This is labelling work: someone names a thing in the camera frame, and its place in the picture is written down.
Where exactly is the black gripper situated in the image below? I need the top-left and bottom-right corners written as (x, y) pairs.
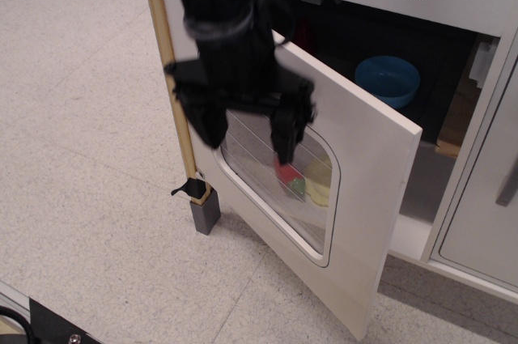
top-left (164, 32), bottom-right (315, 164)

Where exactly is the white oven door with window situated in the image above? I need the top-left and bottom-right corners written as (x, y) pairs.
top-left (191, 43), bottom-right (422, 339)

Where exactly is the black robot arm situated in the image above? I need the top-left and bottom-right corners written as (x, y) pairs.
top-left (164, 0), bottom-right (314, 164)

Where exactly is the white toy oven cabinet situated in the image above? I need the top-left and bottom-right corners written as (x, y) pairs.
top-left (137, 0), bottom-right (518, 304)

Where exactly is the red toy chili pepper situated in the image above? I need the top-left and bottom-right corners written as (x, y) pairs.
top-left (274, 156), bottom-right (306, 199)

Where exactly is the yellow scalloped toy plate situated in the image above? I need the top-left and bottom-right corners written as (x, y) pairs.
top-left (304, 156), bottom-right (332, 207)

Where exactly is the dark red toy cone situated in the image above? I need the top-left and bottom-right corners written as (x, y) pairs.
top-left (294, 19), bottom-right (312, 49)

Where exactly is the grey cabinet leg foot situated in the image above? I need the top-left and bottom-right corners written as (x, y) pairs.
top-left (190, 190), bottom-right (221, 236)

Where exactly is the blue plastic bowl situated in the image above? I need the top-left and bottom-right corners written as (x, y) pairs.
top-left (355, 56), bottom-right (421, 109)

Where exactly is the white neighbouring cabinet door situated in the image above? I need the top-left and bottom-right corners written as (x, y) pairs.
top-left (432, 46), bottom-right (517, 291)

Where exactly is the grey metal door handle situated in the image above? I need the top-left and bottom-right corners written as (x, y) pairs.
top-left (495, 159), bottom-right (518, 207)

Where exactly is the black base plate with screw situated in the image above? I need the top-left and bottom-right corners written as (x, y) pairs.
top-left (29, 298), bottom-right (100, 344)

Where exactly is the black cable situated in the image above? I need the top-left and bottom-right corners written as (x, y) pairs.
top-left (0, 305), bottom-right (37, 344)

